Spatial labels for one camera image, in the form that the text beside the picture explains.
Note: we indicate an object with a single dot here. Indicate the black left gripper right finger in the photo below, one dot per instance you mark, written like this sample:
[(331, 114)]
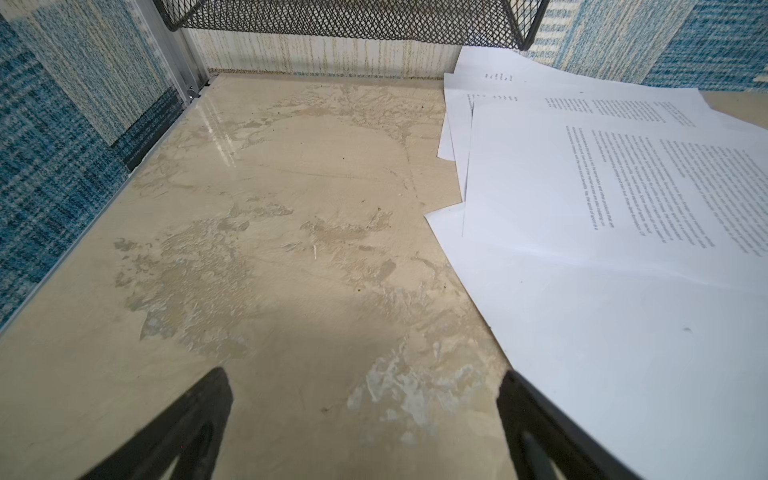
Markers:
[(544, 442)]

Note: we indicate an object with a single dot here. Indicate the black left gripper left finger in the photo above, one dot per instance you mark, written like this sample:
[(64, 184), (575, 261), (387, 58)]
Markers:
[(183, 440)]

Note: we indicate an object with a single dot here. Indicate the white text paper top sheet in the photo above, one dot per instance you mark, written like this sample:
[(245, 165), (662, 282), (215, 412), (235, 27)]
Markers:
[(682, 201)]

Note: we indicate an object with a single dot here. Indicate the white text paper sheet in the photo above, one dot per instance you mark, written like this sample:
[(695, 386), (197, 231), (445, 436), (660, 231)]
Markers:
[(682, 201), (624, 102), (508, 66)]

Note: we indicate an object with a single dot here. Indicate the white blank paper bottom sheet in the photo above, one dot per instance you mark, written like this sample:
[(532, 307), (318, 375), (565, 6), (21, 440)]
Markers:
[(669, 376)]

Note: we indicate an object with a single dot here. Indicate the white text paper middle sheet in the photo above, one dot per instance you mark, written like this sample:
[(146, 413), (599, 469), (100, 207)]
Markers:
[(624, 102)]

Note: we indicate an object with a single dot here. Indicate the white text paper back sheet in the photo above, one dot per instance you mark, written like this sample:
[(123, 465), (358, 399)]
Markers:
[(508, 66)]

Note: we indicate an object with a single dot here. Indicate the black wire mesh file rack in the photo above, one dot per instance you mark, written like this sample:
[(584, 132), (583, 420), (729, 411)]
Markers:
[(487, 23)]

